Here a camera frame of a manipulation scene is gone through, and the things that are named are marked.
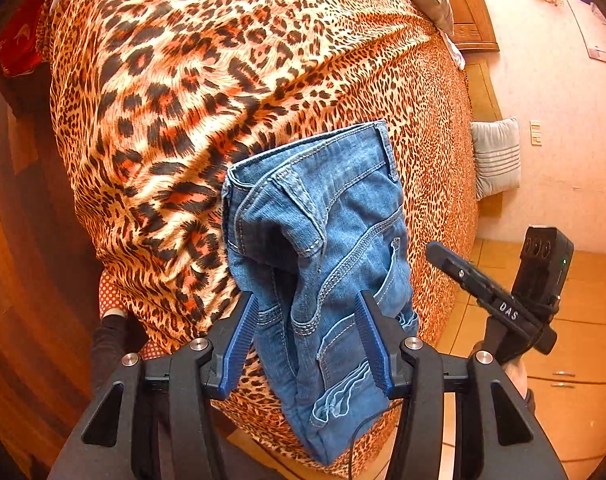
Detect wall switch plate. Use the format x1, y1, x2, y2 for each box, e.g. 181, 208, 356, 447
529, 119, 543, 146

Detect leopard print bedspread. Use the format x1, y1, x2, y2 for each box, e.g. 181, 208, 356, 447
35, 0, 480, 478

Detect person right hand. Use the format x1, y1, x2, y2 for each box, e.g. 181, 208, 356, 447
502, 358, 529, 399

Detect blue denim jeans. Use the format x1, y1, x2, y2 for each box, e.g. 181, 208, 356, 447
222, 120, 418, 466

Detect grey striped cushion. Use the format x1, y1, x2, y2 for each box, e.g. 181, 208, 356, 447
470, 117, 521, 200

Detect wall poster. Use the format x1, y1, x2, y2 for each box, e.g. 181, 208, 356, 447
566, 0, 606, 63

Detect red dotted slipper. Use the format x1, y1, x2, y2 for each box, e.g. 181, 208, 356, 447
98, 271, 128, 318

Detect wooden headboard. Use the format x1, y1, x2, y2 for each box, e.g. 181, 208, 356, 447
449, 0, 500, 52

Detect wooden wardrobe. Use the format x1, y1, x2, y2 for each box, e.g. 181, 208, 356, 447
363, 236, 606, 480

